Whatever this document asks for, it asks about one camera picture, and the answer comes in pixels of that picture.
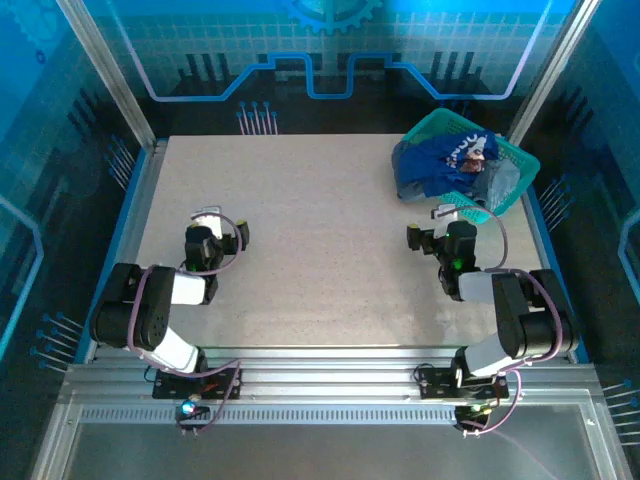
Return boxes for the royal blue t-shirt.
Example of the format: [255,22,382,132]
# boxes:
[391,130,501,200]

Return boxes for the light grey t-shirt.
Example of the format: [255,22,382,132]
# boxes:
[472,158,522,214]

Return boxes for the blue table side edge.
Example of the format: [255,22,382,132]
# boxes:
[522,189,592,364]

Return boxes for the teal plastic basket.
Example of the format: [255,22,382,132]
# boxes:
[403,107,542,225]

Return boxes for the small black controller board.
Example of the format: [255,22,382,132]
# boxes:
[174,397,211,427]
[453,402,494,432]

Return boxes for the grey metal lower platform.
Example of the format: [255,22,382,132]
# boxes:
[29,394,632,480]

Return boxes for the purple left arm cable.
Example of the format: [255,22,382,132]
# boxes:
[124,212,245,437]

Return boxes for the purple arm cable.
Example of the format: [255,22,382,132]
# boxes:
[434,204,566,437]
[124,212,245,437]

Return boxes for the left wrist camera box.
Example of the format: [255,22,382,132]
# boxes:
[191,204,224,237]

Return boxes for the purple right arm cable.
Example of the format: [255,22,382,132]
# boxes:
[434,204,566,437]

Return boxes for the aluminium table side rail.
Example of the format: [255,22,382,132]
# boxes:
[83,139,169,362]

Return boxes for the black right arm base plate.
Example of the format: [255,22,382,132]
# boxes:
[414,364,511,401]

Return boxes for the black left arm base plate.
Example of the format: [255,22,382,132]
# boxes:
[152,367,244,401]

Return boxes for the aluminium mounting rail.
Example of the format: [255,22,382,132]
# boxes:
[59,344,601,404]

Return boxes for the slotted aluminium cable duct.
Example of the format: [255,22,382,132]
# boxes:
[79,407,591,426]

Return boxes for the aluminium frame post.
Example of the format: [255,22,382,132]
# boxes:
[507,0,601,146]
[55,0,159,151]

